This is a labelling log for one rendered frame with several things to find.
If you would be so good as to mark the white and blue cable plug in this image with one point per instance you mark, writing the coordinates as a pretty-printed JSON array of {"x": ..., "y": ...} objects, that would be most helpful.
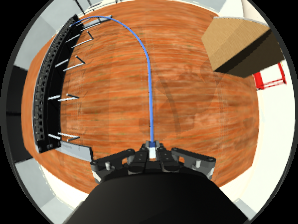
[{"x": 152, "y": 149}]

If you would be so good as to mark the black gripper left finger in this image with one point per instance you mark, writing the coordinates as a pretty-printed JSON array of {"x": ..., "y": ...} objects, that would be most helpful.
[{"x": 103, "y": 166}]

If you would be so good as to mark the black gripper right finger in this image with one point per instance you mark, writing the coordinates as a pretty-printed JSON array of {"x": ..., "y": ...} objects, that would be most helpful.
[{"x": 202, "y": 163}]

